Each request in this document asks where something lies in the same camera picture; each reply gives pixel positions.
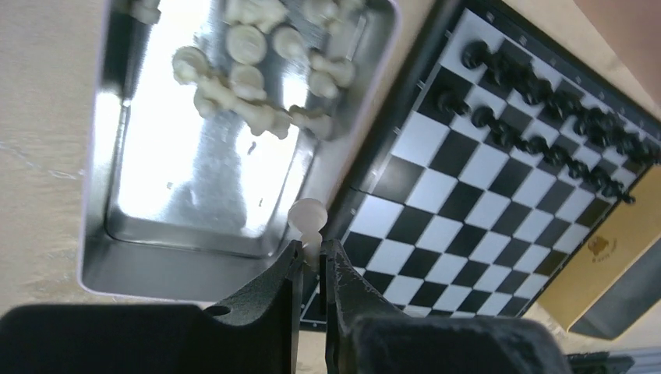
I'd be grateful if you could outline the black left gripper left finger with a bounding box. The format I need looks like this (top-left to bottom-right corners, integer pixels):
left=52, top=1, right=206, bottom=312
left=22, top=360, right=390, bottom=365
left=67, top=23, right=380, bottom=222
left=204, top=241, right=304, bottom=373

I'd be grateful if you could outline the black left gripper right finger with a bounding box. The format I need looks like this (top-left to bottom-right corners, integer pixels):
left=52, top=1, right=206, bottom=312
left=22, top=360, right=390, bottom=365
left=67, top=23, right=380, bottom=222
left=320, top=239, right=405, bottom=373

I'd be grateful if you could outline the silver tin with white pieces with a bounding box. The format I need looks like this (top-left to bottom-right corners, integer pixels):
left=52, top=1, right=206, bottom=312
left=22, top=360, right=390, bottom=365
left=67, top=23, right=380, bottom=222
left=77, top=1, right=401, bottom=302

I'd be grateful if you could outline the black and white chessboard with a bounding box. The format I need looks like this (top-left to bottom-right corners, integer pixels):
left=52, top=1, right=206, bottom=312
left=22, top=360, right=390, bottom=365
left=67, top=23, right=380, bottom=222
left=325, top=1, right=660, bottom=317

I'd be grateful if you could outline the gold empty tin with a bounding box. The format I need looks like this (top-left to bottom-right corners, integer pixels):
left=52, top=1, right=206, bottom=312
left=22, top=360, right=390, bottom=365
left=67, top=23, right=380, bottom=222
left=537, top=167, right=660, bottom=340

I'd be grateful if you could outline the peach desk organizer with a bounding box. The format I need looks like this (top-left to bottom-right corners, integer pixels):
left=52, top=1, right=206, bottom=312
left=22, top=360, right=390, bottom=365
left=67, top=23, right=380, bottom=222
left=575, top=0, right=660, bottom=104

